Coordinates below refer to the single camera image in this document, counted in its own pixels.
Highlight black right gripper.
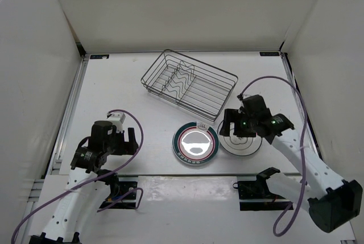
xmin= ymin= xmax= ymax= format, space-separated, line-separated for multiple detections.
xmin=219 ymin=109 xmax=257 ymax=138

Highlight white plate green line rim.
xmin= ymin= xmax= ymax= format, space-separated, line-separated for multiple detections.
xmin=219 ymin=133 xmax=263 ymax=157

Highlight metal wire dish rack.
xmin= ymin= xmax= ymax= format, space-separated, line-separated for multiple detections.
xmin=140 ymin=49 xmax=238 ymax=122

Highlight green red rimmed plate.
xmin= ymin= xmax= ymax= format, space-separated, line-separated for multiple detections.
xmin=172 ymin=121 xmax=220 ymax=166

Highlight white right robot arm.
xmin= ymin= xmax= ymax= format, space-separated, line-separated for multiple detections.
xmin=219 ymin=94 xmax=363 ymax=233

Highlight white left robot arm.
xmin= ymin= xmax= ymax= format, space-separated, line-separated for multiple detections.
xmin=30 ymin=113 xmax=139 ymax=243

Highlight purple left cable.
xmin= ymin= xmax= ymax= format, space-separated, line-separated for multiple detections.
xmin=11 ymin=108 xmax=145 ymax=242

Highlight purple cable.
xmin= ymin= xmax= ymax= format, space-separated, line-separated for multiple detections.
xmin=11 ymin=108 xmax=145 ymax=242
xmin=240 ymin=75 xmax=309 ymax=237

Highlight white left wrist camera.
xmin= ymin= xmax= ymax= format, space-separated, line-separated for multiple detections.
xmin=107 ymin=111 xmax=126 ymax=132

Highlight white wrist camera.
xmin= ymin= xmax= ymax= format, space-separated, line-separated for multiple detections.
xmin=237 ymin=93 xmax=250 ymax=106
xmin=107 ymin=111 xmax=126 ymax=132

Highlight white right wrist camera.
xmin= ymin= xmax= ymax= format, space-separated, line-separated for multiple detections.
xmin=237 ymin=93 xmax=250 ymax=106

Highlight aluminium front rail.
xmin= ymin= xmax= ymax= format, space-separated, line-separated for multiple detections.
xmin=118 ymin=172 xmax=301 ymax=177

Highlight aluminium rail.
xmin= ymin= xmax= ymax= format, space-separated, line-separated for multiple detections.
xmin=44 ymin=54 xmax=89 ymax=177
xmin=118 ymin=172 xmax=301 ymax=177
xmin=279 ymin=52 xmax=322 ymax=159

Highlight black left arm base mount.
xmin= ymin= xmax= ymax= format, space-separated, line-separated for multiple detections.
xmin=99 ymin=176 xmax=138 ymax=210

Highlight aluminium left side rail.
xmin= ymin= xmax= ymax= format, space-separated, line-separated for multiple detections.
xmin=44 ymin=54 xmax=89 ymax=177

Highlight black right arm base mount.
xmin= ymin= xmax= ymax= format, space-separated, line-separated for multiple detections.
xmin=233 ymin=167 xmax=293 ymax=212

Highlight aluminium right side rail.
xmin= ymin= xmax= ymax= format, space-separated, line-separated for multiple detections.
xmin=279 ymin=52 xmax=322 ymax=159

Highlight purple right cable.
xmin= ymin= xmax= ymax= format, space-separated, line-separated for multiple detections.
xmin=240 ymin=75 xmax=309 ymax=237

